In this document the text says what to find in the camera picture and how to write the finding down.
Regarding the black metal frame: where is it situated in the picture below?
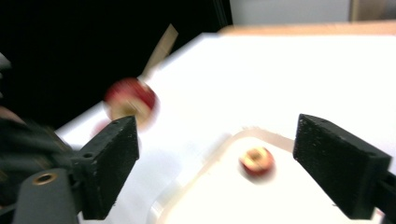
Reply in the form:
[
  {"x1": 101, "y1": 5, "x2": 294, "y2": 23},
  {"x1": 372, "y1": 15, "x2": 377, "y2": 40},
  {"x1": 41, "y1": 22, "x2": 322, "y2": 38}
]
[{"x1": 213, "y1": 0, "x2": 233, "y2": 30}]

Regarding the wooden table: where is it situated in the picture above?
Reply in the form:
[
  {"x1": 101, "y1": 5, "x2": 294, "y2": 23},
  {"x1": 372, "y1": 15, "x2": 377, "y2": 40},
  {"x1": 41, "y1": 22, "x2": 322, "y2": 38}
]
[{"x1": 218, "y1": 20, "x2": 396, "y2": 37}]

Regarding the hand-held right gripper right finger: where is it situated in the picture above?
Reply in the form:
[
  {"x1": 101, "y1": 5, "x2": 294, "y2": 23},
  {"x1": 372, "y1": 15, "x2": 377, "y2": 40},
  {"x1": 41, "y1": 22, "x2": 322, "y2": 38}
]
[{"x1": 292, "y1": 113, "x2": 393, "y2": 220}]

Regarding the white table board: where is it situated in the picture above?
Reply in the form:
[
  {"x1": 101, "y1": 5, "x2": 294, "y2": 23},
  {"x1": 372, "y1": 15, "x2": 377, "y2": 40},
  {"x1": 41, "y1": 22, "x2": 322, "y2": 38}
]
[{"x1": 55, "y1": 31, "x2": 396, "y2": 224}]

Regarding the thin wooden skewer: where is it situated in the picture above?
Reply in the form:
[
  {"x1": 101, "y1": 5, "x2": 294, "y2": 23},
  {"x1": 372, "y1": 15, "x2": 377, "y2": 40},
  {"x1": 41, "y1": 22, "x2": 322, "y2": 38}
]
[{"x1": 138, "y1": 23, "x2": 180, "y2": 82}]

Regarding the square metal tray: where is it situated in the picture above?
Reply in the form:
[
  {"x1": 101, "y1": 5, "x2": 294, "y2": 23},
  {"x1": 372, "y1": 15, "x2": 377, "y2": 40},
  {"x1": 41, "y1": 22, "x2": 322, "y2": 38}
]
[{"x1": 148, "y1": 125, "x2": 396, "y2": 224}]

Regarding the white cabinet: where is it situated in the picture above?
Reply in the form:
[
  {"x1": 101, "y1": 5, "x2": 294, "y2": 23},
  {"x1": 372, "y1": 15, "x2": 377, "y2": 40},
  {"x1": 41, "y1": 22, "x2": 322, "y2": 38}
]
[{"x1": 229, "y1": 0, "x2": 352, "y2": 26}]

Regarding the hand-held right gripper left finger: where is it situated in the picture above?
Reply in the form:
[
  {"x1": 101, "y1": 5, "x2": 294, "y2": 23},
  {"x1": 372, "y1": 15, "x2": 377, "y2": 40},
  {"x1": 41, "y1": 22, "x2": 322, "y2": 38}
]
[{"x1": 73, "y1": 115, "x2": 140, "y2": 220}]

